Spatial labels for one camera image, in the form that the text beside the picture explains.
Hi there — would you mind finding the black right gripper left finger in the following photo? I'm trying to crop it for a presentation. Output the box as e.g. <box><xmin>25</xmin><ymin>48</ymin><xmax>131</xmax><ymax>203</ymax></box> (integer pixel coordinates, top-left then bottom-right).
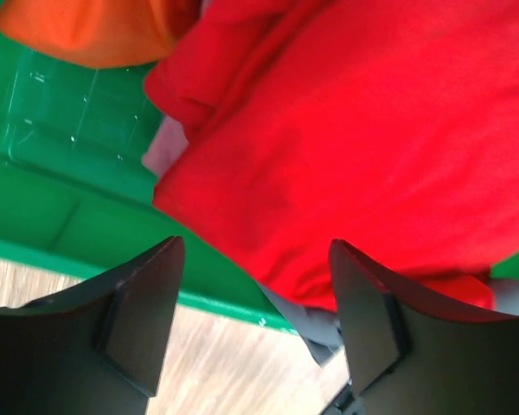
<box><xmin>0</xmin><ymin>237</ymin><xmax>185</xmax><ymax>414</ymax></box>

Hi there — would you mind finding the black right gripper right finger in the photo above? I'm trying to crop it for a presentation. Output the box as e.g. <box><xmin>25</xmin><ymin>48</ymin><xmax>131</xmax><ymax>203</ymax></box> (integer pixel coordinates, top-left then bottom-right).
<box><xmin>330</xmin><ymin>239</ymin><xmax>519</xmax><ymax>414</ymax></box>

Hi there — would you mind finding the red t-shirt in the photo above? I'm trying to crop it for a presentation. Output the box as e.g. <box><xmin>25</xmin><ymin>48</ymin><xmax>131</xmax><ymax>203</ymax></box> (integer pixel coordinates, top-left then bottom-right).
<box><xmin>144</xmin><ymin>1</ymin><xmax>519</xmax><ymax>310</ymax></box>

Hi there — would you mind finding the grey t-shirt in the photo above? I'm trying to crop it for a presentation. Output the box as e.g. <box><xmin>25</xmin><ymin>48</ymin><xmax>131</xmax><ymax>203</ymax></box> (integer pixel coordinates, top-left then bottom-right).
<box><xmin>258</xmin><ymin>278</ymin><xmax>519</xmax><ymax>366</ymax></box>

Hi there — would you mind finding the green plastic bin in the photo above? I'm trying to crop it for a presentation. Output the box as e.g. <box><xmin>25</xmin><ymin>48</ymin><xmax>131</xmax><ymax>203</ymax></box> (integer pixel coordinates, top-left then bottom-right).
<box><xmin>0</xmin><ymin>1</ymin><xmax>519</xmax><ymax>331</ymax></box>

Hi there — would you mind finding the pink t-shirt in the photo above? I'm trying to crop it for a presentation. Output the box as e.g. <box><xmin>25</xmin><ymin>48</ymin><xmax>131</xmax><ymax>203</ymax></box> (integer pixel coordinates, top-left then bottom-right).
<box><xmin>142</xmin><ymin>116</ymin><xmax>189</xmax><ymax>177</ymax></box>

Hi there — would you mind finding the orange t-shirt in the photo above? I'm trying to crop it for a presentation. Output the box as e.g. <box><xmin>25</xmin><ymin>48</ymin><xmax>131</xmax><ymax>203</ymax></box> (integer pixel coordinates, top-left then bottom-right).
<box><xmin>0</xmin><ymin>0</ymin><xmax>202</xmax><ymax>69</ymax></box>

